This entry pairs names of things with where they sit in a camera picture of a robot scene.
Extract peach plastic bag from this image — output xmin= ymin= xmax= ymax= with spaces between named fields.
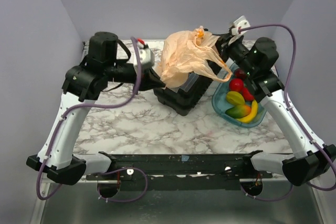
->
xmin=155 ymin=26 xmax=232 ymax=88

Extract red fake apple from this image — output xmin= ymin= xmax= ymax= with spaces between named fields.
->
xmin=229 ymin=78 xmax=244 ymax=93

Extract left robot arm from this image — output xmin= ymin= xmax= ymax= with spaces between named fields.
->
xmin=26 ymin=31 xmax=165 ymax=185

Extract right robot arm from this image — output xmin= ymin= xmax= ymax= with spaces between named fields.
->
xmin=216 ymin=34 xmax=335 ymax=186

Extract dark red fake plum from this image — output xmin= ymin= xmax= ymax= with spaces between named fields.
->
xmin=234 ymin=68 xmax=247 ymax=80

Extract yellow green fake starfruit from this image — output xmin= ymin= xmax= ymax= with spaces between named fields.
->
xmin=226 ymin=91 xmax=245 ymax=105

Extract green red fake mango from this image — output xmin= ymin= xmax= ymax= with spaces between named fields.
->
xmin=225 ymin=104 xmax=251 ymax=119

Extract yellow fake banana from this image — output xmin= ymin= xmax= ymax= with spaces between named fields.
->
xmin=237 ymin=100 xmax=258 ymax=124

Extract black plastic toolbox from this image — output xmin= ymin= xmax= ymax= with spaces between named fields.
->
xmin=153 ymin=72 xmax=213 ymax=116

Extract blue transparent fruit tray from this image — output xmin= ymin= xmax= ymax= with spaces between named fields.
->
xmin=212 ymin=63 xmax=266 ymax=128

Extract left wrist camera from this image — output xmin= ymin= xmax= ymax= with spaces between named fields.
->
xmin=133 ymin=43 xmax=155 ymax=72

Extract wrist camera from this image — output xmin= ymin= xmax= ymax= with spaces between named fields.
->
xmin=228 ymin=15 xmax=250 ymax=36
xmin=133 ymin=43 xmax=155 ymax=72

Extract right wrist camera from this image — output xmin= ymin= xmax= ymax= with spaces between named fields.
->
xmin=228 ymin=15 xmax=250 ymax=36

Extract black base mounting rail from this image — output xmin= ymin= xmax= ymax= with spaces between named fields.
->
xmin=86 ymin=154 xmax=272 ymax=191

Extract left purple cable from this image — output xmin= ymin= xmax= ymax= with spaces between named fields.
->
xmin=36 ymin=37 xmax=149 ymax=200

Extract purple cable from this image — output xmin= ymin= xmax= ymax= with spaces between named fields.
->
xmin=240 ymin=23 xmax=336 ymax=191
xmin=36 ymin=37 xmax=149 ymax=200

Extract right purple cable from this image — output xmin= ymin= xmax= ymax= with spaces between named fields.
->
xmin=240 ymin=23 xmax=336 ymax=191

